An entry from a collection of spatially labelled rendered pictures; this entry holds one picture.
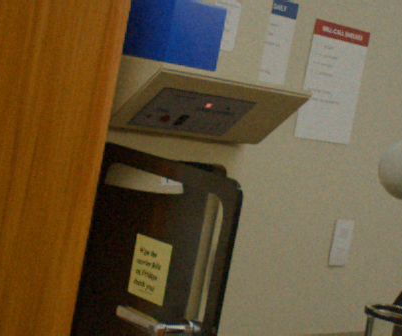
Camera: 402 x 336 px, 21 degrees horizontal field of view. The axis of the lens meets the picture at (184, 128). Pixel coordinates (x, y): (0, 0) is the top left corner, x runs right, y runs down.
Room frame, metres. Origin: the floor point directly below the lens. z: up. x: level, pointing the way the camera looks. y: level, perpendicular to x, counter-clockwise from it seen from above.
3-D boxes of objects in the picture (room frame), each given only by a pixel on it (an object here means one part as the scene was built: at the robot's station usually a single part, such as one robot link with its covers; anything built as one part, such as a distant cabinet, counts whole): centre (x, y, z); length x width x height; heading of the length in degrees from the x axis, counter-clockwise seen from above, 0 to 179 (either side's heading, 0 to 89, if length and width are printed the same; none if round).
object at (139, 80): (1.57, -0.03, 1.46); 0.32 x 0.12 x 0.10; 135
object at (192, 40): (1.50, 0.04, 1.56); 0.10 x 0.10 x 0.09; 45
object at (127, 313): (1.29, -0.01, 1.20); 0.10 x 0.05 x 0.03; 38
